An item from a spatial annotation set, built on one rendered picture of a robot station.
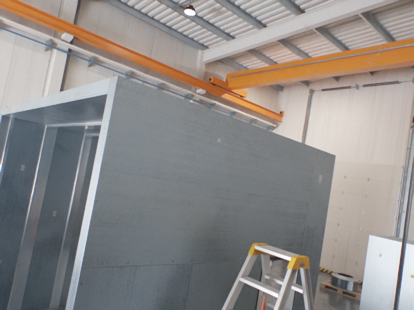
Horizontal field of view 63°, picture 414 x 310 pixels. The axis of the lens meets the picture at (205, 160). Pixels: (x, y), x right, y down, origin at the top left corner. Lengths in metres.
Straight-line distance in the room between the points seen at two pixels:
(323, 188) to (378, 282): 5.52
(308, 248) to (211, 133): 1.75
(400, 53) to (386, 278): 5.59
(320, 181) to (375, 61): 7.17
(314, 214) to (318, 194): 0.21
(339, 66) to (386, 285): 6.05
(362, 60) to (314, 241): 7.63
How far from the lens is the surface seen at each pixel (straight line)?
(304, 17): 10.79
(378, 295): 9.05
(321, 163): 3.63
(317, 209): 3.66
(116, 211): 2.07
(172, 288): 2.46
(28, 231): 5.57
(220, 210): 2.57
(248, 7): 10.99
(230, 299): 2.35
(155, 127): 2.15
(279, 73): 12.13
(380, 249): 8.92
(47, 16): 10.67
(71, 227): 5.74
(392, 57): 10.34
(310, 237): 3.62
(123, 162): 2.05
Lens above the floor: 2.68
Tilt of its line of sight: 4 degrees up
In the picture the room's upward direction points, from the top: 10 degrees clockwise
